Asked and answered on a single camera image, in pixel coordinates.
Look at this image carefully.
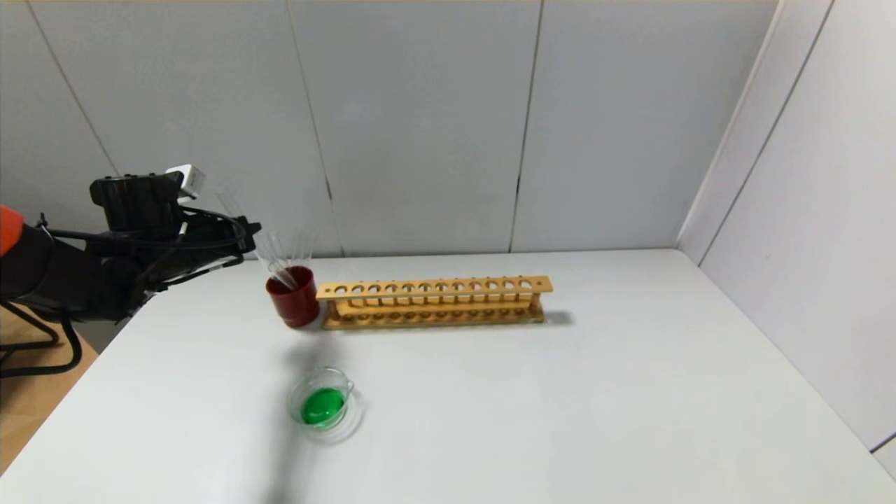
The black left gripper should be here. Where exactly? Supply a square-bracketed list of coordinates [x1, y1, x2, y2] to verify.
[182, 215, 262, 263]

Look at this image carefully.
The blue-stained glass test tube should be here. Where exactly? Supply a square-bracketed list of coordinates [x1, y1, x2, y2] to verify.
[215, 185, 288, 281]

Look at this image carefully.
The green mixed pigment liquid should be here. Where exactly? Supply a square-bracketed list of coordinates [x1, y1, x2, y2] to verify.
[300, 387, 347, 427]

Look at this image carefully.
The wooden test tube rack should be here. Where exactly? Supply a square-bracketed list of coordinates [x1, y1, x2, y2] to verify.
[316, 275, 554, 331]

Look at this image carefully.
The red plastic cup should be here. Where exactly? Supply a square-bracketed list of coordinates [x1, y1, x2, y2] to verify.
[266, 266, 322, 329]

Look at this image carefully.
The small clear glass beaker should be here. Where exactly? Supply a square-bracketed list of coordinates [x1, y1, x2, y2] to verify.
[286, 365, 367, 445]

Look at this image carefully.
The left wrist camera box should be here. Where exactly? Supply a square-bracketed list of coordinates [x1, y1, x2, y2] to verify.
[89, 164, 207, 234]

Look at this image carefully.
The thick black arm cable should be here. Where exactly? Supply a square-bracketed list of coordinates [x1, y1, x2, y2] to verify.
[0, 311, 83, 379]

